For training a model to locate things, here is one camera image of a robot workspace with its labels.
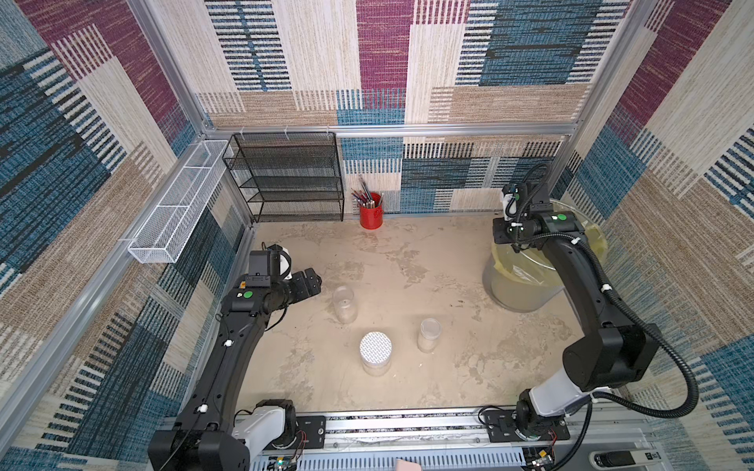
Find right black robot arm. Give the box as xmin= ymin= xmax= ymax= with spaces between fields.
xmin=493 ymin=163 xmax=700 ymax=440

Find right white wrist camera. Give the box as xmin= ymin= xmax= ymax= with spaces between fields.
xmin=501 ymin=183 xmax=528 ymax=221

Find jar with patterned white lid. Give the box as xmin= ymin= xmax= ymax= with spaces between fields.
xmin=359 ymin=331 xmax=393 ymax=377

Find aluminium front rail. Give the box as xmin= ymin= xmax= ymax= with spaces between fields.
xmin=247 ymin=402 xmax=672 ymax=470

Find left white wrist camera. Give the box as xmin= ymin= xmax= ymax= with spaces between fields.
xmin=245 ymin=245 xmax=293 ymax=288

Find black wire mesh shelf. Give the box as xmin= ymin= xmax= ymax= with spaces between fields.
xmin=224 ymin=133 xmax=346 ymax=224

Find empty clear plastic jar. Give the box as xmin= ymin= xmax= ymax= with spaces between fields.
xmin=332 ymin=286 xmax=357 ymax=324

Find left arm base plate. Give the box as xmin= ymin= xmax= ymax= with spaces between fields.
xmin=263 ymin=415 xmax=327 ymax=453

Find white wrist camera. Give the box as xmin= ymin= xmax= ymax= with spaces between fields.
xmin=501 ymin=183 xmax=528 ymax=221
xmin=245 ymin=245 xmax=293 ymax=288

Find pens in red cup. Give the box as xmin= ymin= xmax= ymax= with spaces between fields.
xmin=351 ymin=175 xmax=382 ymax=209

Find small jar with rice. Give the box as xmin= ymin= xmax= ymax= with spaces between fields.
xmin=417 ymin=318 xmax=442 ymax=353

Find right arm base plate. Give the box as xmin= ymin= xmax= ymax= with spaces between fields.
xmin=477 ymin=406 xmax=571 ymax=444

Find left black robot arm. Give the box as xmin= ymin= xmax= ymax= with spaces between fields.
xmin=147 ymin=268 xmax=322 ymax=470

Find white wire mesh basket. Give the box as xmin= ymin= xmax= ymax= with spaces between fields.
xmin=129 ymin=141 xmax=229 ymax=264

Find bin with yellow bag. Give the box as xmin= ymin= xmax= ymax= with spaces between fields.
xmin=483 ymin=198 xmax=608 ymax=319

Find red pen holder cup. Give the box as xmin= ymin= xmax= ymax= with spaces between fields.
xmin=359 ymin=192 xmax=384 ymax=231

